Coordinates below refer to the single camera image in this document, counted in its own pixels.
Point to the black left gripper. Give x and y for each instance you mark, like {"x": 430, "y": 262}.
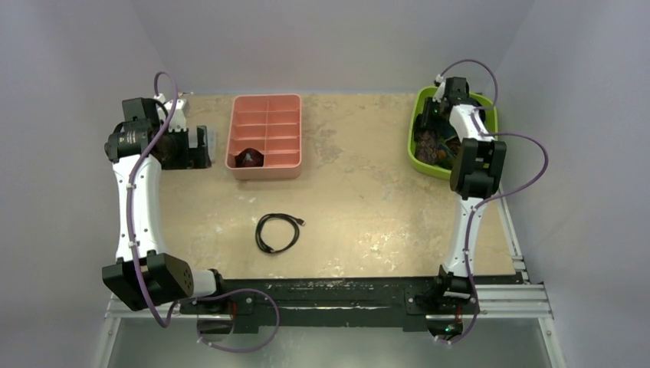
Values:
{"x": 191, "y": 158}

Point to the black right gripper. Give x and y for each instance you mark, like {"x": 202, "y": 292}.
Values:
{"x": 430, "y": 129}

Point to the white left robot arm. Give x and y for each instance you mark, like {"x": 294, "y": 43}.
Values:
{"x": 153, "y": 137}

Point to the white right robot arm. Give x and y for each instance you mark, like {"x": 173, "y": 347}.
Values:
{"x": 475, "y": 177}

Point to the colourful ties pile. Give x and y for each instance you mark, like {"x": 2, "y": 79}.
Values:
{"x": 436, "y": 149}

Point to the green plastic bin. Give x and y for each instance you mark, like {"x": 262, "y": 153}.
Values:
{"x": 433, "y": 171}

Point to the dark red rolled tie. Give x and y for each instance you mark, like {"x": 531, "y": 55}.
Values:
{"x": 249, "y": 158}

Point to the pink compartment tray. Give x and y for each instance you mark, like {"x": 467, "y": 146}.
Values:
{"x": 272, "y": 124}

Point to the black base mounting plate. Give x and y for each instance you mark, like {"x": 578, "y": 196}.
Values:
{"x": 413, "y": 304}

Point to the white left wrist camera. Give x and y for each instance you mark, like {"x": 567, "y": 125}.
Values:
{"x": 176, "y": 109}

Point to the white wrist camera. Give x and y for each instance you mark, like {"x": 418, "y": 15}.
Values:
{"x": 440, "y": 83}
{"x": 176, "y": 109}

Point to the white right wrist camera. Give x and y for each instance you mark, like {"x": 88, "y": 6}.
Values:
{"x": 440, "y": 83}

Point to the aluminium frame rail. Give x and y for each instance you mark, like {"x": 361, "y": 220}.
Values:
{"x": 501, "y": 297}

